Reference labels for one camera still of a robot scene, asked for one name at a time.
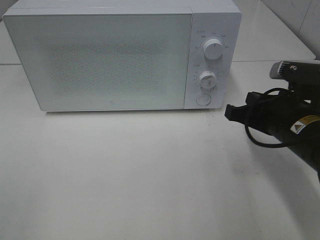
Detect white microwave door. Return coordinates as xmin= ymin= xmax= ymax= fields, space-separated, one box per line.
xmin=4 ymin=14 xmax=191 ymax=112

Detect white microwave oven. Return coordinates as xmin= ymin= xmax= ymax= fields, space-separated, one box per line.
xmin=2 ymin=0 xmax=242 ymax=111

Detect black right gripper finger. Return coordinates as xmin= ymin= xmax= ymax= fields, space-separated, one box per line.
xmin=245 ymin=91 xmax=263 ymax=105

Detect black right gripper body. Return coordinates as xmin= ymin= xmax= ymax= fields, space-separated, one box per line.
xmin=244 ymin=83 xmax=320 ymax=140

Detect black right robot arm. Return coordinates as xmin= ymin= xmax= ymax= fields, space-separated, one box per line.
xmin=224 ymin=82 xmax=320 ymax=173

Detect white microwave knob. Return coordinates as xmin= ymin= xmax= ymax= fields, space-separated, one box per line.
xmin=198 ymin=71 xmax=218 ymax=89
xmin=202 ymin=38 xmax=224 ymax=60

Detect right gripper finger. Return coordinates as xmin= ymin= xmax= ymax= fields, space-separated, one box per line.
xmin=224 ymin=104 xmax=250 ymax=123

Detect round white door button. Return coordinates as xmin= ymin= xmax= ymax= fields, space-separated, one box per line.
xmin=196 ymin=94 xmax=211 ymax=106

